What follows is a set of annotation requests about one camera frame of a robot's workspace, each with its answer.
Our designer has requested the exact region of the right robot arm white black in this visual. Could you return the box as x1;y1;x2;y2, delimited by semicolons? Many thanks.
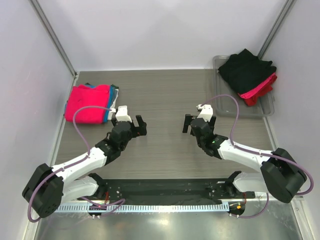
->
182;114;307;203

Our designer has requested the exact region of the slotted cable duct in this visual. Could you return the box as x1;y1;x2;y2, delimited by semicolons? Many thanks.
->
55;202;230;213

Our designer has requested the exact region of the red t shirt in bin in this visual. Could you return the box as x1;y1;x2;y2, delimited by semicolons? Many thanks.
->
243;77;278;107

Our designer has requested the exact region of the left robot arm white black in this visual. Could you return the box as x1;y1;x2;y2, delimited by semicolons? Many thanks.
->
22;115;147;223

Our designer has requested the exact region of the left aluminium frame post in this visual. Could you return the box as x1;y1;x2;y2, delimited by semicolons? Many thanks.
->
28;0;77;78

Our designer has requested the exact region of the pink t shirt in bin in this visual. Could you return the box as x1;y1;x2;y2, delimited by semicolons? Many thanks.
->
238;72;277;99

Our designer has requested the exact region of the folded pink t shirt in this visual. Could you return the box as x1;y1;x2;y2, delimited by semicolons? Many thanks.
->
64;84;111;124

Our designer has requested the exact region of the aluminium frame post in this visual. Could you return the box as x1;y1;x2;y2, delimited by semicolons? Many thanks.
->
28;0;77;78
257;0;297;59

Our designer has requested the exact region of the folded white t shirt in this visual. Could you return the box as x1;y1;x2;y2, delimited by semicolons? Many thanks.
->
109;89;119;109

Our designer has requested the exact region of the clear plastic bin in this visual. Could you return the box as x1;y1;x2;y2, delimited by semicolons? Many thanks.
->
212;55;275;119

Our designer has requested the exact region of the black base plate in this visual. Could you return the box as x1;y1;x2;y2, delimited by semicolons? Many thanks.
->
84;178;256;205

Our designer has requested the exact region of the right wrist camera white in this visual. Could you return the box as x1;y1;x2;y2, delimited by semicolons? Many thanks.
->
196;104;214;122

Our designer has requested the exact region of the right aluminium frame post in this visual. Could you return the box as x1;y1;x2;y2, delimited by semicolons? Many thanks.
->
257;0;297;59

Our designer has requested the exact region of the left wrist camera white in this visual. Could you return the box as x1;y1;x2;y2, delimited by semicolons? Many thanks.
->
110;105;133;123

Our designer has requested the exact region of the folded green t shirt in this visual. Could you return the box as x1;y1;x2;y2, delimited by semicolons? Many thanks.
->
84;83;119;91

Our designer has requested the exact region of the black t shirt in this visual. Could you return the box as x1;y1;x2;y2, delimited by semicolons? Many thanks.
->
218;48;277;95

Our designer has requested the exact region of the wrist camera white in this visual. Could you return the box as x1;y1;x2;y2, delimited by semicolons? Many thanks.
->
196;104;214;122
110;105;133;123

